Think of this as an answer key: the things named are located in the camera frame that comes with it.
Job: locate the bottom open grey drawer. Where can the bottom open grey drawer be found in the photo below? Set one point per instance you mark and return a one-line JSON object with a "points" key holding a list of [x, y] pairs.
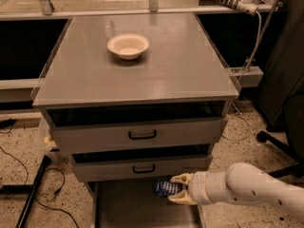
{"points": [[133, 204]]}

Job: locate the black office chair base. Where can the black office chair base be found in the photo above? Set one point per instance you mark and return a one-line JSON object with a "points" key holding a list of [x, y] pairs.
{"points": [[281, 153]]}

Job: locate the blue rxbar snack wrapper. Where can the blue rxbar snack wrapper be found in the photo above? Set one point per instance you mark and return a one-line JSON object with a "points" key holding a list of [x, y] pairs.
{"points": [[166, 188]]}

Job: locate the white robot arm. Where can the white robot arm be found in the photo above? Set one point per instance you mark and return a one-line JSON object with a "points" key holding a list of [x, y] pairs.
{"points": [[241, 184]]}

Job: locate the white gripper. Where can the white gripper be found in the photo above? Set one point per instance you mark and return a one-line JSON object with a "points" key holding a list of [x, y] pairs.
{"points": [[199, 187]]}

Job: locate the top grey drawer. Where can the top grey drawer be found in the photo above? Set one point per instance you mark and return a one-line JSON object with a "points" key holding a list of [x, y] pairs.
{"points": [[125, 136]]}

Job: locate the black metal floor bar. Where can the black metal floor bar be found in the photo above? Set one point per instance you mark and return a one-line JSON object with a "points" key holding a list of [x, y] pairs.
{"points": [[30, 190]]}

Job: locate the grey drawer cabinet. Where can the grey drawer cabinet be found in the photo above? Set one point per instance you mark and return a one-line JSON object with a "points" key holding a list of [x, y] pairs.
{"points": [[178, 77]]}

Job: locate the middle grey drawer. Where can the middle grey drawer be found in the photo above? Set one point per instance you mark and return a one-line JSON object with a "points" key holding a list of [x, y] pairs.
{"points": [[140, 168]]}

